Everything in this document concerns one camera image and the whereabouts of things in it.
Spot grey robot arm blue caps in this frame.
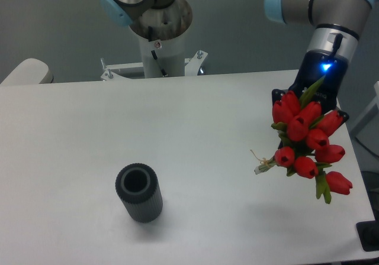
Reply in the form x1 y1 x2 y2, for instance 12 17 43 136
99 0 375 112

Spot black ribbed cylindrical vase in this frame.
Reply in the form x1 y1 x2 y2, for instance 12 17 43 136
115 163 163 223

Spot beige chair back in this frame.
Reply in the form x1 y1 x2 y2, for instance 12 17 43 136
1 58 54 86

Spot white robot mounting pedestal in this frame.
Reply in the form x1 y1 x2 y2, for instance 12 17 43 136
99 0 208 82

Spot black cable on gripper wrist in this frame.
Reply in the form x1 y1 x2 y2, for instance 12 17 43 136
326 33 343 62

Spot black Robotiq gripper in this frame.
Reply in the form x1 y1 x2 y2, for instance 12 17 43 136
272 51 349 128

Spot red tulip bouquet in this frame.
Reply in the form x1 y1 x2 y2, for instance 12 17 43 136
254 77 353 204

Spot black device at table edge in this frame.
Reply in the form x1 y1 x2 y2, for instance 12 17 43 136
356 221 378 252

